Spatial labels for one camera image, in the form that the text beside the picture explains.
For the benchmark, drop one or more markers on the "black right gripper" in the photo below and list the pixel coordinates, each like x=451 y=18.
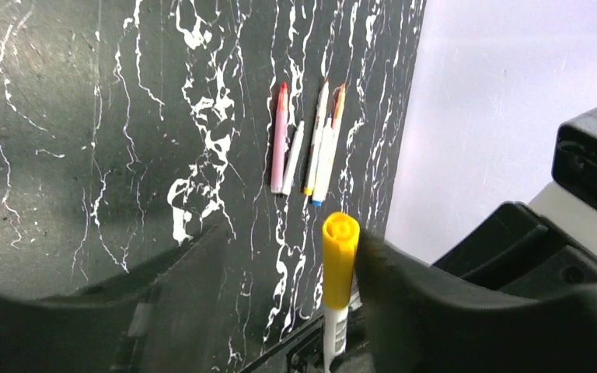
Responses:
x=516 y=248

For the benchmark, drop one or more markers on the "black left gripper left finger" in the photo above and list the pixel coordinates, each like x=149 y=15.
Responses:
x=161 y=316

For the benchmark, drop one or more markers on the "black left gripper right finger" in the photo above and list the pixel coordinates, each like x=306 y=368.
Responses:
x=422 y=319

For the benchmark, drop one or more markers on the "yellow capped marker pen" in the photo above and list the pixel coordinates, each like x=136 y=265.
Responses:
x=340 y=243

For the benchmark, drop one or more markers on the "brown capped yellow-end marker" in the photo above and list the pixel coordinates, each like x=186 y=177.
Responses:
x=310 y=179

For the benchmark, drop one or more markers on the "light blue capped marker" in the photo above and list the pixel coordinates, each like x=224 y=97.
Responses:
x=319 y=192

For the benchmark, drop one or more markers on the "pink translucent pen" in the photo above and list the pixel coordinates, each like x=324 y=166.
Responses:
x=280 y=134

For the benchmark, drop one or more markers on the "dark blue capped marker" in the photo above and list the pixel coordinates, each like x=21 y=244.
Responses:
x=293 y=157

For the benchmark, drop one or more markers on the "orange red pen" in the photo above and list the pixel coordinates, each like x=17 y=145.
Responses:
x=336 y=123

